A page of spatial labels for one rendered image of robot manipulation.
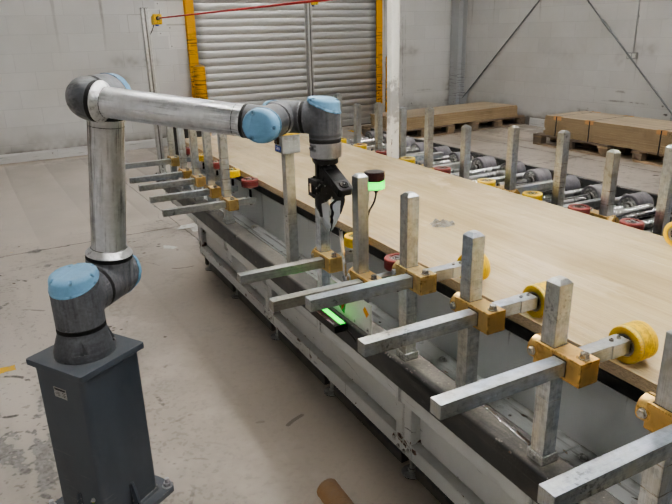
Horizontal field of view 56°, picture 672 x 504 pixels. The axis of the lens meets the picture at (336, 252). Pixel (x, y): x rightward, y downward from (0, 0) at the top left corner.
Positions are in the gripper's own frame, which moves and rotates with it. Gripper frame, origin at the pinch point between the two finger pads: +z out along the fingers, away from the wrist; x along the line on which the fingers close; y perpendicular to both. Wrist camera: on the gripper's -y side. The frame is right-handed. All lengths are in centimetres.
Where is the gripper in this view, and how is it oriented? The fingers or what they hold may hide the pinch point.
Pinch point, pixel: (331, 227)
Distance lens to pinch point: 183.8
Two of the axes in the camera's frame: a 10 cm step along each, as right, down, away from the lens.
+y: -4.7, -2.8, 8.4
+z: 0.2, 9.4, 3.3
